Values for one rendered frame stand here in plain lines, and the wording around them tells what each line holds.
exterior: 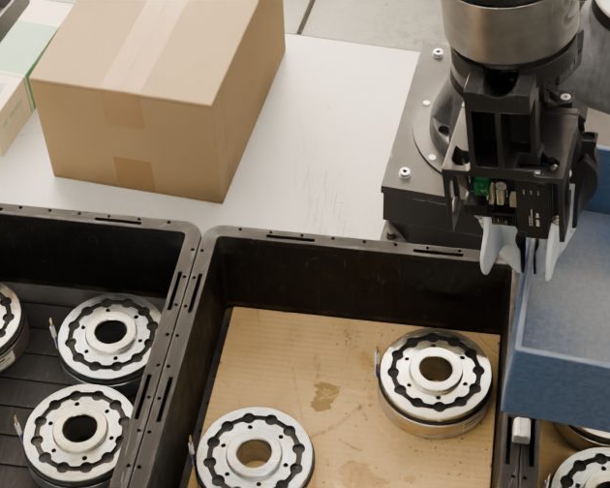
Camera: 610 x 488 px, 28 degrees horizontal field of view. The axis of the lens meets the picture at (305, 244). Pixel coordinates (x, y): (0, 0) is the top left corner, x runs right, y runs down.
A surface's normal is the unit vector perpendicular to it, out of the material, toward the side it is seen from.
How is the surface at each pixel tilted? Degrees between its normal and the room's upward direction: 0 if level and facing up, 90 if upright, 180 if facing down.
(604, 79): 82
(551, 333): 2
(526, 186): 90
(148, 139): 90
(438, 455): 0
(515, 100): 90
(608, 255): 2
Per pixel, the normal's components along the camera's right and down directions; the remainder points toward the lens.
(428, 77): -0.02, -0.64
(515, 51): 0.00, 0.72
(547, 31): 0.44, 0.59
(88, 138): -0.25, 0.72
